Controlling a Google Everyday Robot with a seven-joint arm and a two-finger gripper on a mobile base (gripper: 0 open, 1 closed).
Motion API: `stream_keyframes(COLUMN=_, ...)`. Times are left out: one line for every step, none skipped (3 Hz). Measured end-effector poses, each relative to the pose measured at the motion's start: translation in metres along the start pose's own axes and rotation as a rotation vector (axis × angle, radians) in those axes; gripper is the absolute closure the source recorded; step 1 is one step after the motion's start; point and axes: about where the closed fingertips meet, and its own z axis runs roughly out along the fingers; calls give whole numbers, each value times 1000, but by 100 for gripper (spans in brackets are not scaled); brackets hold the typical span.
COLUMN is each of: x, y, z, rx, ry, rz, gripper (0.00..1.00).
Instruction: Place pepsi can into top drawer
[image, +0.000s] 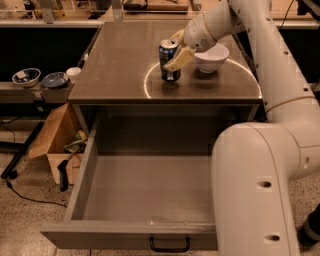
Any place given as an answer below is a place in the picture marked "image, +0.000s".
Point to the open grey top drawer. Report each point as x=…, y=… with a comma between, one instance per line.
x=136, y=183

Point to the dark blue bowl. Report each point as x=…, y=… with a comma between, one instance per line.
x=55, y=80

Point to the open cardboard box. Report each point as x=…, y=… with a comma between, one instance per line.
x=60, y=136

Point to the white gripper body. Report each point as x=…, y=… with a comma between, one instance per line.
x=198, y=36

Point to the black pole on floor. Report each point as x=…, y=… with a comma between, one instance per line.
x=19, y=149

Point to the black drawer handle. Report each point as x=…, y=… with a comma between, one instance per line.
x=169, y=245

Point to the black handled tool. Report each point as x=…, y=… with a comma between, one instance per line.
x=62, y=168

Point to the white ceramic bowl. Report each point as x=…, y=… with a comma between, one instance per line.
x=212, y=59

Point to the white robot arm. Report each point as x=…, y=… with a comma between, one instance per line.
x=252, y=163

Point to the grey cabinet with steel top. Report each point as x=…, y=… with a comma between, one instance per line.
x=122, y=78

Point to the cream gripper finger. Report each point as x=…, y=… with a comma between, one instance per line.
x=178, y=37
x=182, y=57

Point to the grey side shelf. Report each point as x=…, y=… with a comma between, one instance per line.
x=13, y=93

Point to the small white cup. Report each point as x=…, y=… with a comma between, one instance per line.
x=73, y=73

